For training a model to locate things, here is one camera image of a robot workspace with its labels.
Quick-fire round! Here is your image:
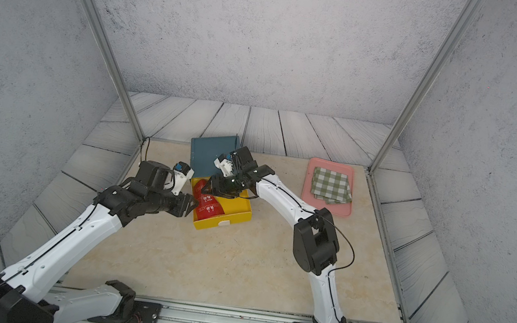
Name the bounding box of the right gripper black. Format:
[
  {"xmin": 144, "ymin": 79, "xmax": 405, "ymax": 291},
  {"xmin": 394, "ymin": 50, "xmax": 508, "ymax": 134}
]
[{"xmin": 198, "ymin": 169, "xmax": 246, "ymax": 201}]

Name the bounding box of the red postcard english text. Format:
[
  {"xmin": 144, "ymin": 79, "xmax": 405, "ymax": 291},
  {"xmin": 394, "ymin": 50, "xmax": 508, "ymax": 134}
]
[{"xmin": 193, "ymin": 178, "xmax": 225, "ymax": 222}]

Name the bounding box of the yellow top drawer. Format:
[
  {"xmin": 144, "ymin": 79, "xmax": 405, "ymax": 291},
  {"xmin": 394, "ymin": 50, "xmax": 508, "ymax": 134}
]
[{"xmin": 191, "ymin": 178, "xmax": 253, "ymax": 230}]

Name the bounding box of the teal drawer cabinet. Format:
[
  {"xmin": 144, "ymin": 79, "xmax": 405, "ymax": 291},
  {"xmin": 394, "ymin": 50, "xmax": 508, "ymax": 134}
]
[{"xmin": 190, "ymin": 135, "xmax": 241, "ymax": 178}]

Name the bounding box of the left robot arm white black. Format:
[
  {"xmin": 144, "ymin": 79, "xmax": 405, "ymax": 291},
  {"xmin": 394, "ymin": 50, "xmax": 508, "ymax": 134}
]
[{"xmin": 0, "ymin": 160, "xmax": 197, "ymax": 323}]

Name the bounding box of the green checked cloth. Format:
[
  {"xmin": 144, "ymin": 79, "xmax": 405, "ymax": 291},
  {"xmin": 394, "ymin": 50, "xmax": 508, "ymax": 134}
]
[{"xmin": 311, "ymin": 167, "xmax": 352, "ymax": 205}]

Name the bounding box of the pink tray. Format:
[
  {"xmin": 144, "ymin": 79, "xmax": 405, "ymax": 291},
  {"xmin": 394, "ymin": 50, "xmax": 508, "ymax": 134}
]
[{"xmin": 301, "ymin": 158, "xmax": 355, "ymax": 218}]

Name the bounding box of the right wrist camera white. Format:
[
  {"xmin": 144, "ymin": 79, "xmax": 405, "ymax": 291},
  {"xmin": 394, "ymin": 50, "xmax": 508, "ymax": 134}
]
[{"xmin": 214, "ymin": 154, "xmax": 234, "ymax": 178}]

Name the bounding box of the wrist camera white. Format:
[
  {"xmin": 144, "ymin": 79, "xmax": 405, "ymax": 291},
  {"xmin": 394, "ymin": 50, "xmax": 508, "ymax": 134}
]
[
  {"xmin": 214, "ymin": 154, "xmax": 234, "ymax": 178},
  {"xmin": 171, "ymin": 162, "xmax": 194, "ymax": 196}
]

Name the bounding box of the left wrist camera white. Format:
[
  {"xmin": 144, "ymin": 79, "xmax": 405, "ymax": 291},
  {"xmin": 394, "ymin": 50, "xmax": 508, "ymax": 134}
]
[{"xmin": 171, "ymin": 162, "xmax": 194, "ymax": 196}]

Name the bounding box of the left aluminium frame post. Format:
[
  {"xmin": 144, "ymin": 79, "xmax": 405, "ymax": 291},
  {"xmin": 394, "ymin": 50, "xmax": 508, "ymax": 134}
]
[{"xmin": 79, "ymin": 0, "xmax": 146, "ymax": 142}]

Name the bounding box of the aluminium frame post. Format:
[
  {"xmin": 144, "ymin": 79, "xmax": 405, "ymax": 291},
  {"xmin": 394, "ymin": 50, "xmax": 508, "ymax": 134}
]
[
  {"xmin": 79, "ymin": 0, "xmax": 146, "ymax": 142},
  {"xmin": 368, "ymin": 0, "xmax": 484, "ymax": 175}
]

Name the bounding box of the right aluminium frame post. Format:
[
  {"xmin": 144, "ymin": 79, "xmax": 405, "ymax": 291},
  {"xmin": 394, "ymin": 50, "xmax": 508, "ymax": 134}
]
[{"xmin": 368, "ymin": 0, "xmax": 484, "ymax": 175}]

